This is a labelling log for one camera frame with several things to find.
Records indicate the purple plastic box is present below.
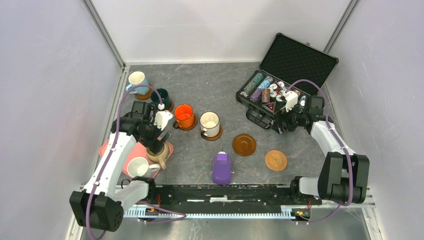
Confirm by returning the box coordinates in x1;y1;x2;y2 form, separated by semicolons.
212;151;233;185

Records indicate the white mug dark handle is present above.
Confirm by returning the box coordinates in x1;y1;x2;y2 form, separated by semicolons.
199;111;221;137

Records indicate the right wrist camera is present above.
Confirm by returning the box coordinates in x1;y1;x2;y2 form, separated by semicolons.
285;91;299;112

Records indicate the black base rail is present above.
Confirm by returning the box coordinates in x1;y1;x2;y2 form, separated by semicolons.
144;184;322;214

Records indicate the black poker chip case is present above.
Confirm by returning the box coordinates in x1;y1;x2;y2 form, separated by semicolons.
236;33;339;134

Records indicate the dark green mug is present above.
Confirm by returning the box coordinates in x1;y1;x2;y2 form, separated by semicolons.
150;88;171;110

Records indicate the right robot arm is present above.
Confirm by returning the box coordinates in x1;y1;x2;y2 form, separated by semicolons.
276;96;370;206

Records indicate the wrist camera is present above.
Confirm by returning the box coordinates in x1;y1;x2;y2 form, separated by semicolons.
153;103;174;131
285;91;299;112

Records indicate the orange mug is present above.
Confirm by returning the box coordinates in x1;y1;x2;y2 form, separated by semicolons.
172;104;195;129

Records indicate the brown wooden coaster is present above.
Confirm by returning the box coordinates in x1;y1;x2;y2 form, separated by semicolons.
133;88;154;101
174;114;198;131
200;125;223;141
167;99;175;112
232;133;257;157

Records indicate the woven rattan coaster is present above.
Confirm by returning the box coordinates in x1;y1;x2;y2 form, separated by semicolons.
264;150;288;171

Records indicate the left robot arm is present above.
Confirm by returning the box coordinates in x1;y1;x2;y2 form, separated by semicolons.
69;101;173;232

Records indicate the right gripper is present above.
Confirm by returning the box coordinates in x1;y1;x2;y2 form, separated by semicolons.
271;100;308;135

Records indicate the beige mug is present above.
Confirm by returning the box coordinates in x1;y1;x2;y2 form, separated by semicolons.
146;143;171;169

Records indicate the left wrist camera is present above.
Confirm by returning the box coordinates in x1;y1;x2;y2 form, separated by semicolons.
153;103;174;131

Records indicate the light blue mug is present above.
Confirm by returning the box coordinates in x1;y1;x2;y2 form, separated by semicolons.
125;71;150;95

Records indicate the pink tray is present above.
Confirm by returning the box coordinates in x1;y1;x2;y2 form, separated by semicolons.
99;138;174;180

